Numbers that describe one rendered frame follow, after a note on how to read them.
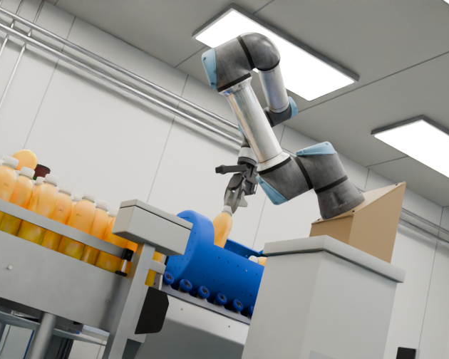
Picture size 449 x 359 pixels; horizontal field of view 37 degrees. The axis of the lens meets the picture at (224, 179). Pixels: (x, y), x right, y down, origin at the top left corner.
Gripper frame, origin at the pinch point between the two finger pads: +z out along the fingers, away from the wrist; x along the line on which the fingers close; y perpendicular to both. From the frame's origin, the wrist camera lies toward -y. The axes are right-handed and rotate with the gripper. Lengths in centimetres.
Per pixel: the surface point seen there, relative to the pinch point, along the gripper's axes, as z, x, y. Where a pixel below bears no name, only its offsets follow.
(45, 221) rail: 32, -15, -67
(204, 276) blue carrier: 27.0, -5.9, -6.1
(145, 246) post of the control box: 30, -25, -40
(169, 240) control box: 26, -28, -35
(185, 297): 35.9, -5.8, -10.7
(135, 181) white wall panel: -97, 325, 107
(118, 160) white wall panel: -108, 327, 87
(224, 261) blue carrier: 20.1, -8.4, -1.6
